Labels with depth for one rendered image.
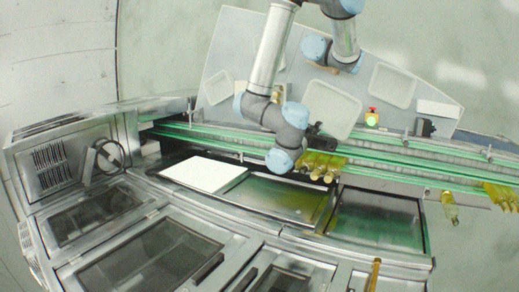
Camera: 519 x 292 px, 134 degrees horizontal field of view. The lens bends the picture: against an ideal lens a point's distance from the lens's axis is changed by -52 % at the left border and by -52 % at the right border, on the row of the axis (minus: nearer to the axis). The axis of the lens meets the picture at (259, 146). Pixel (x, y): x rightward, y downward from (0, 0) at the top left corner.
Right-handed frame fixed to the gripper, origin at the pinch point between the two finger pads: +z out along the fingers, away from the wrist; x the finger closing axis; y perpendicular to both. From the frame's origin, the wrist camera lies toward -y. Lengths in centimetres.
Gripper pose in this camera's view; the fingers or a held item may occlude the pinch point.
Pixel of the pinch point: (321, 126)
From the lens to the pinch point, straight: 92.1
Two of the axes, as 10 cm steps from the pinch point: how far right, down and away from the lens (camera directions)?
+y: -8.3, -4.5, 3.4
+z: 5.2, -3.9, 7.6
